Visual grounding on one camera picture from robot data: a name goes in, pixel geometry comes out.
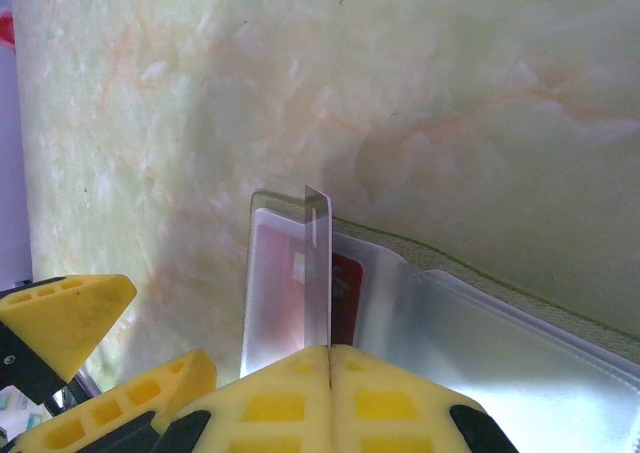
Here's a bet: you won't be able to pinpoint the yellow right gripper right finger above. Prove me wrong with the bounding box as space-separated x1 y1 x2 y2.
329 342 520 453

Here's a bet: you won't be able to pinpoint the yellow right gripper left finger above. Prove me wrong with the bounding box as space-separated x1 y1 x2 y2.
158 342 332 453

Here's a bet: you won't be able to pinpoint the olive card holder clear sleeves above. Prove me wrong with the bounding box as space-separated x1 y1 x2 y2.
239 187 640 453

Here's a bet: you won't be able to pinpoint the red VIP card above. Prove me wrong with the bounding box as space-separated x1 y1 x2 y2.
301 184 335 349

